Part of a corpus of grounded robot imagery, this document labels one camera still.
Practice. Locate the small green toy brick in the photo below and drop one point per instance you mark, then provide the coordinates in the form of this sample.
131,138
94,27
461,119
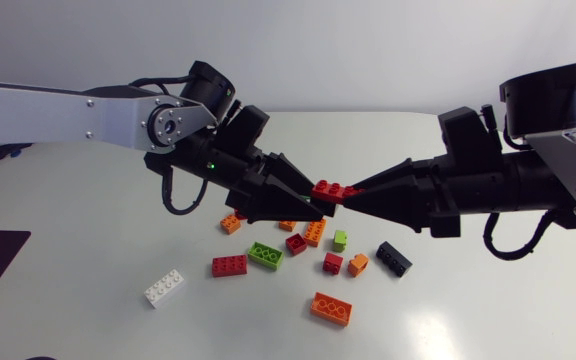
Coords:
339,241

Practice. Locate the white toy brick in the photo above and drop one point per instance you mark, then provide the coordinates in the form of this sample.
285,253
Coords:
164,288

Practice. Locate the large orange toy brick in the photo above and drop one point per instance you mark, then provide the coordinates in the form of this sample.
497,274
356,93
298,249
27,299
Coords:
331,309

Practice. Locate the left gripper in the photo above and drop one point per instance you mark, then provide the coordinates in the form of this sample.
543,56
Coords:
235,170

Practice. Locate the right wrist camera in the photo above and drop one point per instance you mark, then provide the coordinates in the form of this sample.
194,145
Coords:
468,135

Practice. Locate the small orange toy brick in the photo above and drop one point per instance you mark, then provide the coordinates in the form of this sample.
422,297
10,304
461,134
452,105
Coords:
358,265

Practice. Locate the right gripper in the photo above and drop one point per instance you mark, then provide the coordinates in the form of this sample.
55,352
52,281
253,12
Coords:
468,190

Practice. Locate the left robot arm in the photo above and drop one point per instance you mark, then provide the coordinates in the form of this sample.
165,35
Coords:
43,115

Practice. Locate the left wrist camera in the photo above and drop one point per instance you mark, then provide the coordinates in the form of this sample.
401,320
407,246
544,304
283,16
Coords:
243,130

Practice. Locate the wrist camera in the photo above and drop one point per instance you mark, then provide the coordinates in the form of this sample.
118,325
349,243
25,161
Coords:
468,135
243,130

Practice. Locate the small red toy brick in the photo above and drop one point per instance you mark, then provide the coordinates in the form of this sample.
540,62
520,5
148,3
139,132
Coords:
332,263
239,215
296,244

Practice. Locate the black toy brick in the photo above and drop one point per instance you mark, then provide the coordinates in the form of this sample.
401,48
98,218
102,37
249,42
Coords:
393,259

